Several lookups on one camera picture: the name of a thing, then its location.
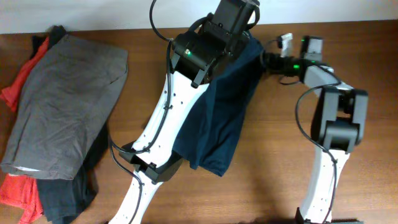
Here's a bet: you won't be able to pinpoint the navy blue shorts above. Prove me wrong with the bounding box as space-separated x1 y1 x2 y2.
173 36 264 177

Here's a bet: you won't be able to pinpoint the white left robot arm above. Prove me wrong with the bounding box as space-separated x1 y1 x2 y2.
110 0 262 223

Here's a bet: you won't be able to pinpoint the grey shorts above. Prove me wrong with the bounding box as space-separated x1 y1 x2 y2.
1 35 128 180

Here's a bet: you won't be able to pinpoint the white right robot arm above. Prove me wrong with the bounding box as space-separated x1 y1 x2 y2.
260 33 369 224

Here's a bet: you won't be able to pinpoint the red garment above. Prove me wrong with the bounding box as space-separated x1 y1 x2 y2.
1 37 50 224

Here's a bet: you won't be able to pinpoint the black garment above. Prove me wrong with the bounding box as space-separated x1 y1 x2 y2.
37 27 108 223

